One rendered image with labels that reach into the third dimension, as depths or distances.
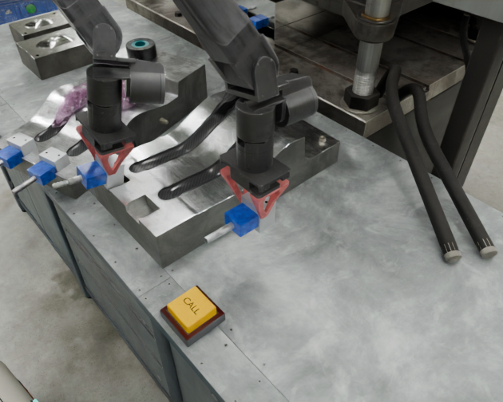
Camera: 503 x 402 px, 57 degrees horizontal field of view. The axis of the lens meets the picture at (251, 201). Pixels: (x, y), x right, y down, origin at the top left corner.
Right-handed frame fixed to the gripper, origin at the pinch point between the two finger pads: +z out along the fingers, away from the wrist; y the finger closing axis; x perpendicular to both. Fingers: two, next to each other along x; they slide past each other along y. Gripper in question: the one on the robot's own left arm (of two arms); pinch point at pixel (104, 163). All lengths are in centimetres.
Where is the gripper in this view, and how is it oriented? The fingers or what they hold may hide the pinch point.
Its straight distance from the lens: 94.2
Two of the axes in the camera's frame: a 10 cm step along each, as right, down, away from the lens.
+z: -2.1, 7.1, 6.7
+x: -7.4, 3.4, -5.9
